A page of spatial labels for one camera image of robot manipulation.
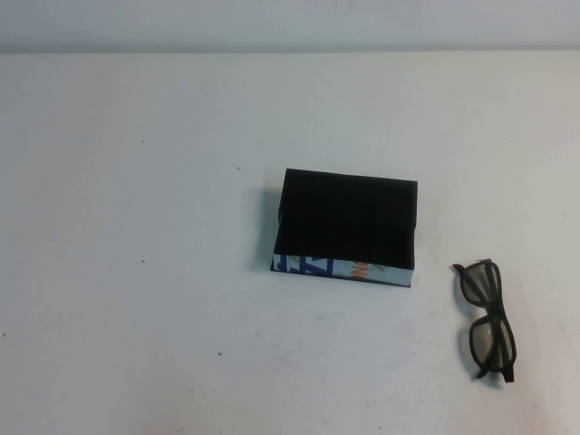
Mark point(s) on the black glasses case printed front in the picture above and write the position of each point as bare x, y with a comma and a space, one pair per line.
344, 217

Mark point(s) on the black frame glasses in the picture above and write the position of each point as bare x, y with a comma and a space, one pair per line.
499, 312

